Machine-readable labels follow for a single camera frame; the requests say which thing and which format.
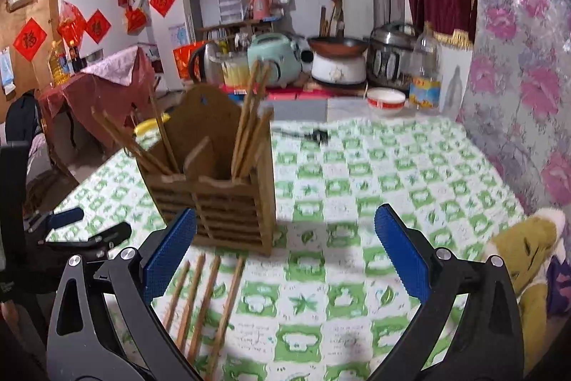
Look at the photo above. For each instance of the copper frying pan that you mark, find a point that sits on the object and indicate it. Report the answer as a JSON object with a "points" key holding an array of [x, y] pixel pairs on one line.
{"points": [[337, 45]]}

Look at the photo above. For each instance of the floral foil wall covering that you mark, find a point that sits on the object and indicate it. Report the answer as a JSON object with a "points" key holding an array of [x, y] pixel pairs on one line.
{"points": [[522, 50]]}

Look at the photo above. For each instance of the black jacket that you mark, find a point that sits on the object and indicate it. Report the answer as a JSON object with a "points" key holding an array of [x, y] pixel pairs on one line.
{"points": [[24, 131]]}

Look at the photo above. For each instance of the steel electric kettle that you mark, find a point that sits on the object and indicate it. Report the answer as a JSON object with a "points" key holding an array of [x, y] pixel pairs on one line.
{"points": [[207, 64]]}

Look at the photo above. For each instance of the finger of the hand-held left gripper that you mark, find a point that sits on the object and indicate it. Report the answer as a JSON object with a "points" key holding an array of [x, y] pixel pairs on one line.
{"points": [[102, 236], [67, 218]]}

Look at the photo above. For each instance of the wall calendar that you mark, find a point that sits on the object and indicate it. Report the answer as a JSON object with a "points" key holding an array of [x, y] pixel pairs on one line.
{"points": [[6, 73]]}

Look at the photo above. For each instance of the group of wooden chopsticks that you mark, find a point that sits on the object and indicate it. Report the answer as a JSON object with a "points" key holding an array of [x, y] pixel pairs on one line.
{"points": [[247, 131]]}

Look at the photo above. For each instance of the yellow plastic object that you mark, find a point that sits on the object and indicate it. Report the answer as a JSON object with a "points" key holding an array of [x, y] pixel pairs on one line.
{"points": [[149, 124]]}

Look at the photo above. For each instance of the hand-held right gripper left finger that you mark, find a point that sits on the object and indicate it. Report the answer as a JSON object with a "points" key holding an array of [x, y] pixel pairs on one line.
{"points": [[169, 254]]}

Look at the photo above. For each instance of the white electric hot plate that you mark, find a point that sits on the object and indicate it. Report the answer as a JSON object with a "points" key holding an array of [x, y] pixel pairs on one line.
{"points": [[337, 71]]}

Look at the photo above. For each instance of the dark sauce bottle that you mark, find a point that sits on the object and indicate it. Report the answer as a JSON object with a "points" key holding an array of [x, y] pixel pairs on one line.
{"points": [[73, 59]]}

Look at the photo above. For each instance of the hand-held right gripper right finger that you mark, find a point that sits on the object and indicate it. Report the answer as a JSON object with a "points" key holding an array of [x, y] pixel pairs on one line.
{"points": [[401, 256]]}

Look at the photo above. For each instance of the wooden slatted chopstick holder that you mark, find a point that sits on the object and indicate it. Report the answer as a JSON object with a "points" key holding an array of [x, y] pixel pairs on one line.
{"points": [[232, 211]]}

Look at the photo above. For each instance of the pink thermos flask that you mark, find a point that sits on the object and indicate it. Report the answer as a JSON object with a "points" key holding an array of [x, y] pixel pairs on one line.
{"points": [[260, 4]]}

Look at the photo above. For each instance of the mint green rice cooker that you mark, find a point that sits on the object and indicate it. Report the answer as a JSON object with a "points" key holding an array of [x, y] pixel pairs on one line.
{"points": [[279, 59]]}

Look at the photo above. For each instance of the clear plastic oil bottle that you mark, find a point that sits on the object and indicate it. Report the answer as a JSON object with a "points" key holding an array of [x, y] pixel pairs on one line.
{"points": [[424, 82]]}

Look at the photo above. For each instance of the red gift bag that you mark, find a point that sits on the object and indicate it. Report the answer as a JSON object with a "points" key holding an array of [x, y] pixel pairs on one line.
{"points": [[183, 59]]}

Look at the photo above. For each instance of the yellow cooking oil jug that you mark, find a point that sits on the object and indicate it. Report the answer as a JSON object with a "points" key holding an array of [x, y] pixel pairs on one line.
{"points": [[56, 66]]}

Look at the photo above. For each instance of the clear plastic jar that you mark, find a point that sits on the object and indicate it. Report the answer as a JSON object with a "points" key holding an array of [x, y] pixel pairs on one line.
{"points": [[234, 71]]}

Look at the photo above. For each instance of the white bowl with red band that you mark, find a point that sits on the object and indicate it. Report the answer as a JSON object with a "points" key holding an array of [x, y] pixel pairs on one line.
{"points": [[386, 99]]}

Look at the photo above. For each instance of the silver black pressure cooker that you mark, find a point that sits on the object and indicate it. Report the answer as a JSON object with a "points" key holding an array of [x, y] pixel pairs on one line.
{"points": [[390, 57]]}

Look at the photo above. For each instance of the side table with red cloth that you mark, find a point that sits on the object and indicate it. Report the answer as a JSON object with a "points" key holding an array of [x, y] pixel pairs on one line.
{"points": [[93, 104]]}

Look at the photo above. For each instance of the white refrigerator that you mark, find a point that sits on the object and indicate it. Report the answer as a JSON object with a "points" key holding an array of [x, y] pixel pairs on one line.
{"points": [[185, 6]]}

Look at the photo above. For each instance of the pink cloth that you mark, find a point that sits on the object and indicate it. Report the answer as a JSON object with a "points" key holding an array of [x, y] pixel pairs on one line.
{"points": [[111, 66]]}

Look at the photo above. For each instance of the green checked tablecloth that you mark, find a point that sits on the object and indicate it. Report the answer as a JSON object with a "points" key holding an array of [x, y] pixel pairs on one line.
{"points": [[334, 318]]}

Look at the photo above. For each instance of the purple cloth item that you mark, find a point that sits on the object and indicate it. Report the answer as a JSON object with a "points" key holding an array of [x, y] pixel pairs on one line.
{"points": [[560, 287]]}

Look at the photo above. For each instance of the brown bamboo chopstick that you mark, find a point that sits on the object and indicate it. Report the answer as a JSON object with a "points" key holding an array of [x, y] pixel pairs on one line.
{"points": [[225, 314], [177, 296], [205, 309], [190, 303]]}

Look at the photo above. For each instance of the wooden shelf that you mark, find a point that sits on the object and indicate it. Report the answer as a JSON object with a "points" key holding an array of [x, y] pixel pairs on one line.
{"points": [[236, 25]]}

